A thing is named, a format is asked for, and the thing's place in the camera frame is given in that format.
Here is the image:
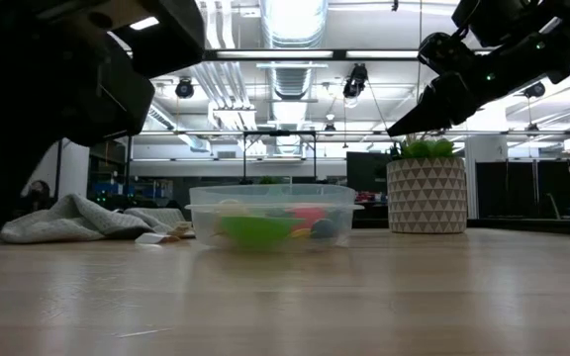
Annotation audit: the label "grey cloth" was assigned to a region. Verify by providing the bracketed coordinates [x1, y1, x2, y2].
[0, 192, 190, 245]

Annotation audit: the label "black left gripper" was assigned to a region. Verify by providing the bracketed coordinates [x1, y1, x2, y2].
[0, 0, 207, 293]

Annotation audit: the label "white triangle-patterned plant pot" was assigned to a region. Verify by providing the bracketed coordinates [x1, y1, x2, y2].
[386, 156, 468, 234]

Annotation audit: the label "black room divider panels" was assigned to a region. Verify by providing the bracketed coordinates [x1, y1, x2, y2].
[475, 160, 570, 220]

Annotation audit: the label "green artificial succulent plant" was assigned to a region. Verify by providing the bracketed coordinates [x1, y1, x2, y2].
[391, 131, 459, 160]

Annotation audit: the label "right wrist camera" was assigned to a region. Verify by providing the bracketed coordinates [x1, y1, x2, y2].
[417, 32, 467, 75]

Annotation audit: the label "black ceiling spotlight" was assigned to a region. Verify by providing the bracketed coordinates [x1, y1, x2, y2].
[174, 77, 196, 100]

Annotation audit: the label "red toy strawberry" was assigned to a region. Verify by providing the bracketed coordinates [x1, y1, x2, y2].
[287, 206, 329, 231]

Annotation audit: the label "black background screen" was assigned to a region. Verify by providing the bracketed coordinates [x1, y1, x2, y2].
[346, 151, 391, 195]

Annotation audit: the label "yellow toy fruit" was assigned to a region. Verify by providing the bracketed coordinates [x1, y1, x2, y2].
[215, 197, 249, 219]

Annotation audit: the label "black hanging camera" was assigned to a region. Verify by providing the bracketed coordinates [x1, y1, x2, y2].
[341, 62, 369, 100]

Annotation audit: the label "person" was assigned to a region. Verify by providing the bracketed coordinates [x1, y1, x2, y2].
[20, 179, 56, 219]

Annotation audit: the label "dark round toy fruit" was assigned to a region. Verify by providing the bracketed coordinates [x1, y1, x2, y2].
[309, 218, 339, 242]

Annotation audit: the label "green textured toy fruit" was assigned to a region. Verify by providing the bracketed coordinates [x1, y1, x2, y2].
[218, 215, 306, 251]

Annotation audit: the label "clear plastic tupperware container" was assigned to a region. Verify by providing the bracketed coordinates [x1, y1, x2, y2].
[184, 183, 365, 254]

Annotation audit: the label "silver ventilation duct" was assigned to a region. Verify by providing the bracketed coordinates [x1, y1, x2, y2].
[258, 0, 330, 154]

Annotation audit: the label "black overhead frame bar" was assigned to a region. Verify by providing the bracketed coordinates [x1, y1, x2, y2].
[200, 47, 494, 63]

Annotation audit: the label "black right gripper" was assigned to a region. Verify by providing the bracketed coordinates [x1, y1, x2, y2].
[387, 61, 517, 137]

